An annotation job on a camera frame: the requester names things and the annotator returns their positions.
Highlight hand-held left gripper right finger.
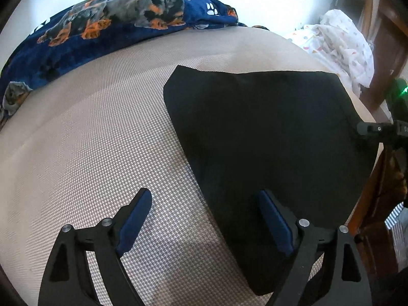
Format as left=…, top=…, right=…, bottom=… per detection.
left=258, top=189, right=373, bottom=306

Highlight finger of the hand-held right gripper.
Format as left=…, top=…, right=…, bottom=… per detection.
left=356, top=121, right=394, bottom=137

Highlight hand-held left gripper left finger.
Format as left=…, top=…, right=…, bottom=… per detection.
left=37, top=188, right=153, bottom=306

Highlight black pants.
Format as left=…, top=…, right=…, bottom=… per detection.
left=163, top=65, right=381, bottom=297

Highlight wooden chair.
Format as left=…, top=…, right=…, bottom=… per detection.
left=371, top=0, right=408, bottom=109

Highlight white patterned sheet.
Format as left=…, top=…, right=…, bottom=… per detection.
left=284, top=9, right=374, bottom=98

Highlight blue striped cloth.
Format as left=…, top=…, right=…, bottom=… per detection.
left=384, top=206, right=408, bottom=262

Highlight beige bed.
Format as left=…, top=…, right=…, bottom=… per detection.
left=0, top=25, right=385, bottom=306

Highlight wooden board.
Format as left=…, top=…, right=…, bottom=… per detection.
left=362, top=0, right=374, bottom=28

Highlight blue dog print blanket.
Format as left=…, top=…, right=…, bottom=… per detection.
left=0, top=0, right=239, bottom=131

